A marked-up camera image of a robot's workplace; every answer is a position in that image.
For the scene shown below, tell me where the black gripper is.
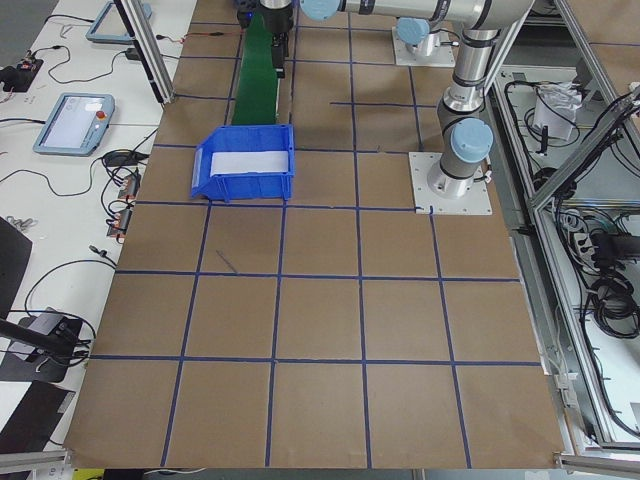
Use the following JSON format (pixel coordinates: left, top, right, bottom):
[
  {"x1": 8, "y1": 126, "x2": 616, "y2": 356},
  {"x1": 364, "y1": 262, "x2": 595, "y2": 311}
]
[{"x1": 271, "y1": 32, "x2": 289, "y2": 79}]

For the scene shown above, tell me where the green conveyor belt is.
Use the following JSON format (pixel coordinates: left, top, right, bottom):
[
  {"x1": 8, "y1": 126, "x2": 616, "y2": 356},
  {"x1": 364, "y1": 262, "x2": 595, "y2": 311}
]
[{"x1": 231, "y1": 11, "x2": 279, "y2": 125}]

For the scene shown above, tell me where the left blue plastic bin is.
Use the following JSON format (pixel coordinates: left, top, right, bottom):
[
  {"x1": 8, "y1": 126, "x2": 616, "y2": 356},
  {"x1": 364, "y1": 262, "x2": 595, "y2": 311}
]
[{"x1": 190, "y1": 124, "x2": 295, "y2": 203}]

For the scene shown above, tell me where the black power adapter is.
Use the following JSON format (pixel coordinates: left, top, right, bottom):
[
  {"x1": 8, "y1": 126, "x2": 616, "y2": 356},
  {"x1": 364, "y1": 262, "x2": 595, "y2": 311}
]
[{"x1": 124, "y1": 47, "x2": 140, "y2": 61}]

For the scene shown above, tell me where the far teach pendant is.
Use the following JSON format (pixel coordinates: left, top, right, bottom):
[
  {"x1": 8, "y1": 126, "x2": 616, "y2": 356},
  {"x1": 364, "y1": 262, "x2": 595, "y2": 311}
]
[{"x1": 85, "y1": 1, "x2": 132, "y2": 45}]

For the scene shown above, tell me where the teach pendant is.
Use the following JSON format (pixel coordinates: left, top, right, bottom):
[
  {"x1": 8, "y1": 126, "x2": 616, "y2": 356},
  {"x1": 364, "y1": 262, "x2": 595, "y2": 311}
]
[
  {"x1": 85, "y1": 1, "x2": 132, "y2": 45},
  {"x1": 33, "y1": 93, "x2": 115, "y2": 157}
]

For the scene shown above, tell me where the near teach pendant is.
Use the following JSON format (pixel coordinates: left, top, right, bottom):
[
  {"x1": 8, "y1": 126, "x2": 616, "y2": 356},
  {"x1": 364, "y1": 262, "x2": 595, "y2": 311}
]
[{"x1": 33, "y1": 93, "x2": 115, "y2": 157}]

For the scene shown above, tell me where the white paper bag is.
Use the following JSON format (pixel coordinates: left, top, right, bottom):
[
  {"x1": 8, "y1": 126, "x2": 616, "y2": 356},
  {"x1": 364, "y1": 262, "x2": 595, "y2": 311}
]
[{"x1": 532, "y1": 82, "x2": 582, "y2": 141}]

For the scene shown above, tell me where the black monitor stand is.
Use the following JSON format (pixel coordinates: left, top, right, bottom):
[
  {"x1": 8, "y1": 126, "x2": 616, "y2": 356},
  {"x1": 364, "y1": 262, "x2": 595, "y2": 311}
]
[{"x1": 1, "y1": 308, "x2": 96, "y2": 383}]

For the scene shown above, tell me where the aluminium frame post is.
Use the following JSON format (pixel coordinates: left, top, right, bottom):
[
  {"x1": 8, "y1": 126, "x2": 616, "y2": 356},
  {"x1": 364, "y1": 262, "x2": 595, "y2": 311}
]
[{"x1": 114, "y1": 0, "x2": 175, "y2": 105}]

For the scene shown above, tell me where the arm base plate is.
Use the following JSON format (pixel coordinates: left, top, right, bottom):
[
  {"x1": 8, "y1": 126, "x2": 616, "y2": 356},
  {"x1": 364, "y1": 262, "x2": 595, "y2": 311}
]
[
  {"x1": 392, "y1": 28, "x2": 458, "y2": 68},
  {"x1": 409, "y1": 152, "x2": 492, "y2": 216}
]

